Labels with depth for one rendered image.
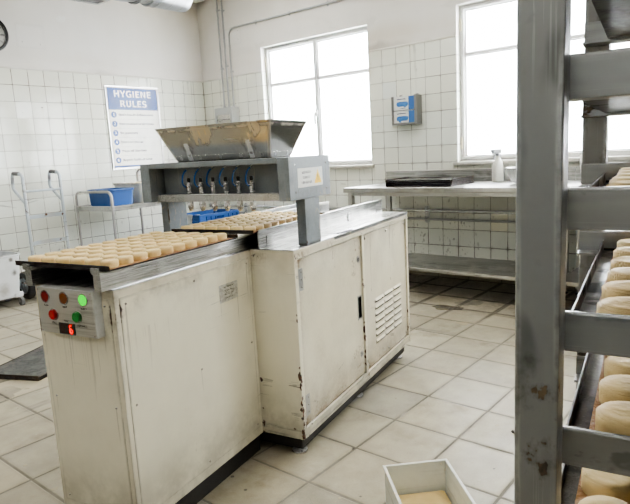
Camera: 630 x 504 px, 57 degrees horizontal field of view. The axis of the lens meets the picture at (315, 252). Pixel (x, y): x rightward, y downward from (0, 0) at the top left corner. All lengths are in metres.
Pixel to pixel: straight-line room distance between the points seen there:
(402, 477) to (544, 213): 1.73
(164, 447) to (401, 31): 4.45
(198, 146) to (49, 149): 3.95
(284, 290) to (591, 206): 1.83
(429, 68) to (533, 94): 5.04
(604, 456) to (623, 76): 0.27
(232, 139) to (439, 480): 1.44
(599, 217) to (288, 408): 2.01
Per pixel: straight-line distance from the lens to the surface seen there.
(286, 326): 2.24
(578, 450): 0.50
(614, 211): 0.45
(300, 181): 2.19
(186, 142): 2.45
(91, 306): 1.76
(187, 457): 2.10
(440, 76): 5.40
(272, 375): 2.35
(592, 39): 0.87
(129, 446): 1.89
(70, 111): 6.41
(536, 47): 0.42
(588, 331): 0.47
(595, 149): 0.87
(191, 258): 1.99
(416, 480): 2.11
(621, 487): 0.62
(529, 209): 0.42
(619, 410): 0.55
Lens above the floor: 1.19
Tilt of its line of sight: 10 degrees down
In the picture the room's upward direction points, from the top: 3 degrees counter-clockwise
